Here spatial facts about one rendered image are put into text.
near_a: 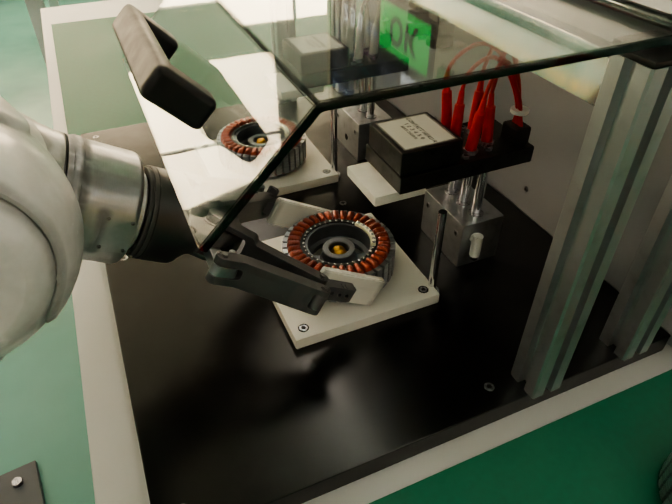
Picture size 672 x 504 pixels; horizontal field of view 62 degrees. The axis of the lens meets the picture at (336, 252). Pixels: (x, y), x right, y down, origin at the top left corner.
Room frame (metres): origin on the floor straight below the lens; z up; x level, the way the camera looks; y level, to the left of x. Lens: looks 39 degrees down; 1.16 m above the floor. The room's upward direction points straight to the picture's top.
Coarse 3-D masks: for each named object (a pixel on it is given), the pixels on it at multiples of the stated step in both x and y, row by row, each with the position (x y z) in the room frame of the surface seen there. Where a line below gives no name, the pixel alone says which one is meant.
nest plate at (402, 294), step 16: (272, 240) 0.48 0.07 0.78; (400, 256) 0.45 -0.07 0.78; (400, 272) 0.43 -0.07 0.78; (416, 272) 0.43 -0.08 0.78; (384, 288) 0.40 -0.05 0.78; (400, 288) 0.40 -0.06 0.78; (416, 288) 0.40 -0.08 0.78; (432, 288) 0.40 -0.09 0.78; (336, 304) 0.38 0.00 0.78; (352, 304) 0.38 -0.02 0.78; (384, 304) 0.38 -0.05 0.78; (400, 304) 0.38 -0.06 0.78; (416, 304) 0.38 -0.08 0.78; (288, 320) 0.36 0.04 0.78; (304, 320) 0.36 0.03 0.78; (320, 320) 0.36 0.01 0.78; (336, 320) 0.36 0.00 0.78; (352, 320) 0.36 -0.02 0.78; (368, 320) 0.36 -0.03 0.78; (304, 336) 0.34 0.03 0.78; (320, 336) 0.34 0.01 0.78
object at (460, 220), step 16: (432, 192) 0.51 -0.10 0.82; (448, 192) 0.51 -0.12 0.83; (432, 208) 0.50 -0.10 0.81; (448, 208) 0.48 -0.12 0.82; (464, 208) 0.48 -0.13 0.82; (432, 224) 0.50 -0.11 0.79; (448, 224) 0.47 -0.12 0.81; (464, 224) 0.45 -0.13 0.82; (480, 224) 0.46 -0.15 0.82; (496, 224) 0.46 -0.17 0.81; (432, 240) 0.49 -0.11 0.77; (448, 240) 0.47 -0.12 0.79; (464, 240) 0.45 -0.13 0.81; (496, 240) 0.47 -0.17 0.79; (448, 256) 0.46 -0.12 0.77; (464, 256) 0.45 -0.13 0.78; (480, 256) 0.46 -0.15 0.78
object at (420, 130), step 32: (384, 128) 0.47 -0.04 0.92; (416, 128) 0.47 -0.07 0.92; (384, 160) 0.45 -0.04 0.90; (416, 160) 0.43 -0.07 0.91; (448, 160) 0.44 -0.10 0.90; (480, 160) 0.45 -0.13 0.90; (512, 160) 0.47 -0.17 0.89; (384, 192) 0.42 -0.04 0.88; (416, 192) 0.43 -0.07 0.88; (480, 192) 0.47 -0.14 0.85
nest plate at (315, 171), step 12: (312, 144) 0.69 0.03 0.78; (312, 156) 0.66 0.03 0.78; (300, 168) 0.63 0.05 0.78; (312, 168) 0.63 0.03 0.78; (324, 168) 0.63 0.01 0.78; (276, 180) 0.60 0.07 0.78; (288, 180) 0.60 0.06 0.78; (300, 180) 0.60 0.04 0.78; (312, 180) 0.60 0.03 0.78; (324, 180) 0.61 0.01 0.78; (336, 180) 0.61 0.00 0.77; (288, 192) 0.59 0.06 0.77
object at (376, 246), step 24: (312, 216) 0.47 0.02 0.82; (336, 216) 0.47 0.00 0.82; (360, 216) 0.47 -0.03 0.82; (288, 240) 0.43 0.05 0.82; (312, 240) 0.45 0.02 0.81; (336, 240) 0.44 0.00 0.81; (360, 240) 0.45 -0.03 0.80; (384, 240) 0.43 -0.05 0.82; (312, 264) 0.40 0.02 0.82; (336, 264) 0.40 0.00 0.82; (360, 264) 0.40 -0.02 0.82; (384, 264) 0.40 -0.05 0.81
